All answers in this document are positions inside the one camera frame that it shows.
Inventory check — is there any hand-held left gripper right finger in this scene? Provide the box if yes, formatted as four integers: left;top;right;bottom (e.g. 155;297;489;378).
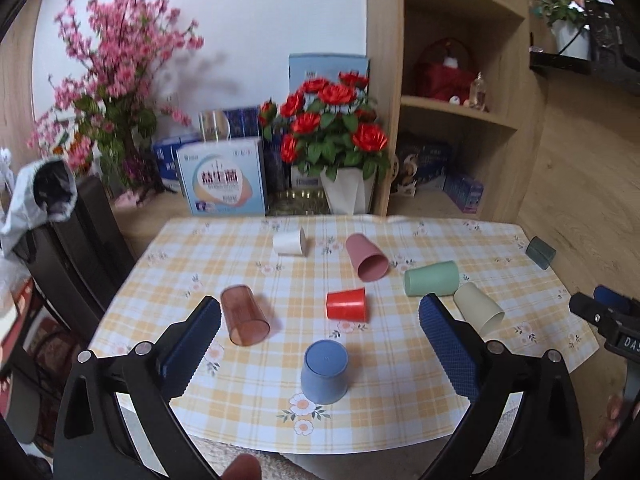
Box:
417;293;586;480

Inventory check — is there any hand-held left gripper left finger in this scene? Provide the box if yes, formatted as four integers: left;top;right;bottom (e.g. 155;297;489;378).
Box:
52;295;222;480

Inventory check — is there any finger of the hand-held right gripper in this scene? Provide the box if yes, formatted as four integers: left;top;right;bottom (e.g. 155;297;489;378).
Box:
594;284;640;315
569;292;627;334

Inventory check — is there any cream cup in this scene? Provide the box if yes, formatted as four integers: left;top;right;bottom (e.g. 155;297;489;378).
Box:
453;282;506;337

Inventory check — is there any brown translucent cup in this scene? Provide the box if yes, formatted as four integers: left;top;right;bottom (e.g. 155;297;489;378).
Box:
221;284;272;347

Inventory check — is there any light green cup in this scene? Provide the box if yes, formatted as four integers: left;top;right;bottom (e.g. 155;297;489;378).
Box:
404;260;460;297

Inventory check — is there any dark green cup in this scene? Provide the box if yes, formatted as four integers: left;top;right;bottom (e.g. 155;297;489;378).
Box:
526;236;557;269

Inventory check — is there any red cup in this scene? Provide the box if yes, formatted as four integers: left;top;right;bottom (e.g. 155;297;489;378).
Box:
326;287;369;322

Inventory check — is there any pink cup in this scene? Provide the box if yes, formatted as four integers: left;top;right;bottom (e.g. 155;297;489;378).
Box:
345;233;390;282

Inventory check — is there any blue cup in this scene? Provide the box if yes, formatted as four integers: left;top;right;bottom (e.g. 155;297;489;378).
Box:
300;340;349;405

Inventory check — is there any white cup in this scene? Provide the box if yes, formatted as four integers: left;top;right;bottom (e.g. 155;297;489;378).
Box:
272;227;309;259

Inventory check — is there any person's right hand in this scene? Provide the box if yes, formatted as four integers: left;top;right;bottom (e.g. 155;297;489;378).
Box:
594;394;627;452

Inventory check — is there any yellow checkered floral tablecloth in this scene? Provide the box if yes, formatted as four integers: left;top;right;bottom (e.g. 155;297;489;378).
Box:
89;215;600;455

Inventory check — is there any black chair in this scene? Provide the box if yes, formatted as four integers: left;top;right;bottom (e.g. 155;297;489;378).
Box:
20;174;137;366

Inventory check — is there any small blue box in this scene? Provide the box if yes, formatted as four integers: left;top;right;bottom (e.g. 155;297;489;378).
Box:
442;170;485;215

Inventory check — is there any light blue printed box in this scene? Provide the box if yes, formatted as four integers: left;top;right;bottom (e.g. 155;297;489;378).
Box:
177;137;267;217

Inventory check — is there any clear glass tray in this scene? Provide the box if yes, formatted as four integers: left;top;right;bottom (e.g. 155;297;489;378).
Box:
266;187;332;217

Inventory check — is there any blue and white carton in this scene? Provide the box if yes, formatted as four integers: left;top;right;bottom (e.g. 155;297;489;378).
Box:
152;132;202;194

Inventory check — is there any white plastic bag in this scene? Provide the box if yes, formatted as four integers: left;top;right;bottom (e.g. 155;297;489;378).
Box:
0;147;79;263

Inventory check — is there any dark blue box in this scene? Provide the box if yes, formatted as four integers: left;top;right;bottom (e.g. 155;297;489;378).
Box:
222;106;262;141

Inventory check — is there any red rose bouquet white vase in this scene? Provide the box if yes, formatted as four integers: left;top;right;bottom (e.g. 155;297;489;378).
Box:
257;71;392;216

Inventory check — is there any small glass bottle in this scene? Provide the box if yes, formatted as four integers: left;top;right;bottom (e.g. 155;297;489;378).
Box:
468;72;489;111

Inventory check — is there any pink blossom artificial tree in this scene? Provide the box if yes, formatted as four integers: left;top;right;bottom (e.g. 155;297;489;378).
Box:
27;0;206;206

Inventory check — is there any wooden shelf unit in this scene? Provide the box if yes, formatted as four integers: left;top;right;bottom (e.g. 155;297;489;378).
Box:
366;0;547;217

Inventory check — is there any red basket ornament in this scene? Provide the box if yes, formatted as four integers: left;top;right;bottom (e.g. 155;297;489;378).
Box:
414;37;477;104

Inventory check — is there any peach flower potted plant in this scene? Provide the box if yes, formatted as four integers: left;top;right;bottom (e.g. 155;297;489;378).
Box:
531;0;597;61

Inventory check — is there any tall pale blue box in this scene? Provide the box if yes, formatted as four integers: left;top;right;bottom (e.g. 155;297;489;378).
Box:
288;53;371;111

